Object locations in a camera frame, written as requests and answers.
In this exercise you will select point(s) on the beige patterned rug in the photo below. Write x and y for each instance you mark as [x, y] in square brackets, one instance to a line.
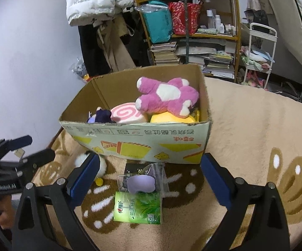
[256, 134]

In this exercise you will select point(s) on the stack of books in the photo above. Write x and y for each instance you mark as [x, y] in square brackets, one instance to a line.
[165, 53]

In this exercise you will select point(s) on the pink swirl round plush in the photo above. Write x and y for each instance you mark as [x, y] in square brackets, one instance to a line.
[127, 113]

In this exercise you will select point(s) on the white fluffy plush yellow pompoms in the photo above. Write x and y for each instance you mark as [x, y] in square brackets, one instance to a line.
[93, 167]

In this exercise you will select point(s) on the white utility cart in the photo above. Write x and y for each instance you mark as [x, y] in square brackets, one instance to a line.
[258, 62]

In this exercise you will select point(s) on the printed cardboard box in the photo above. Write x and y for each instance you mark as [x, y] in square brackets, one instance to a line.
[155, 113]

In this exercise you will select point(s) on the white wall outlet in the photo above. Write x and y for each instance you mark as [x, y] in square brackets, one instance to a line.
[19, 153]

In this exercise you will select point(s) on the person's left hand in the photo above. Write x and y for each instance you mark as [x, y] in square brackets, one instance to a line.
[7, 212]

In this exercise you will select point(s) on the green tissue pack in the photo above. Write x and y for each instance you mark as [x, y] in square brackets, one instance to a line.
[139, 208]

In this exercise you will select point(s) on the black tissue pack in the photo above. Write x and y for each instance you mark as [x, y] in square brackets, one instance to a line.
[137, 168]

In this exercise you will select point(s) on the wooden shelf unit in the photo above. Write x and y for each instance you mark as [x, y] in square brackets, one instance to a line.
[202, 32]

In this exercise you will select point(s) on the purple-haired doll plush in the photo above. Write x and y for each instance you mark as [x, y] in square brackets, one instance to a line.
[100, 116]

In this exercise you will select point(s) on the red patterned bag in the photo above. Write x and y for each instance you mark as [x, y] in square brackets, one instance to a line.
[182, 18]

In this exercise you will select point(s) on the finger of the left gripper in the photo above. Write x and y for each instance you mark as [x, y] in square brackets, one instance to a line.
[38, 159]
[19, 143]

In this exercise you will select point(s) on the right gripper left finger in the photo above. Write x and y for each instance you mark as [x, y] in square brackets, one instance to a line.
[68, 193]

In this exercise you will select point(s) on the yellow banana plush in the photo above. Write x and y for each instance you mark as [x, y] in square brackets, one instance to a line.
[167, 117]

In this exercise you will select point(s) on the pink bear plush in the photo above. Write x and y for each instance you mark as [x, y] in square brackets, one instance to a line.
[175, 96]

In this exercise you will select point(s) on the teal package on shelf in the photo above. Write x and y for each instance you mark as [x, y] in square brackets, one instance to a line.
[158, 20]

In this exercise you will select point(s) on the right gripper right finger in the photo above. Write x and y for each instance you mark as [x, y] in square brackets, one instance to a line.
[232, 193]

